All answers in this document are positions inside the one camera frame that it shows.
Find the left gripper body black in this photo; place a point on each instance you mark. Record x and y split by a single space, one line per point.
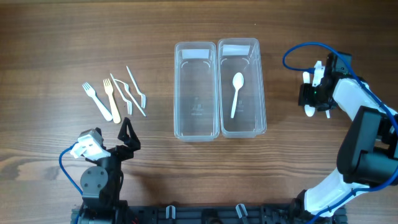
121 153

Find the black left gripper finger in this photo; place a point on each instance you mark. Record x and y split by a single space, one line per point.
128 136
98 130

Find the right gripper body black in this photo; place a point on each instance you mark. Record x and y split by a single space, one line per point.
311 95

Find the thin white fork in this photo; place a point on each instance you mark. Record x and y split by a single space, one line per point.
129 103
143 96
126 87

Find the white plastic spoon large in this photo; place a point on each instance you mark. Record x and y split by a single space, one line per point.
309 110

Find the short white plastic spoon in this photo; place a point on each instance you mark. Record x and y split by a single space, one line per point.
306 77

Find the thin white plastic spoon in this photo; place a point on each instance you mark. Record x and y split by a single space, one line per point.
327 114

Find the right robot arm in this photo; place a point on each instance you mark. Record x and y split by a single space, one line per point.
367 157

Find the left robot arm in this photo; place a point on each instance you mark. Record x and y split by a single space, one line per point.
102 183

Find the clear plastic container left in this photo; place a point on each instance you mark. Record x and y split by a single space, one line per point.
196 112

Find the clear plastic container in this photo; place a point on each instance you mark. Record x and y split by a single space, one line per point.
196 112
241 55

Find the clear plastic container right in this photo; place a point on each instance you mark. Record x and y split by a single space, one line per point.
241 55

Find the white plastic fork wide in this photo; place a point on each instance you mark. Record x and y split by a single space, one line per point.
90 91

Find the yellow plastic fork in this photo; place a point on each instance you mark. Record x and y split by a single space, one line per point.
114 109

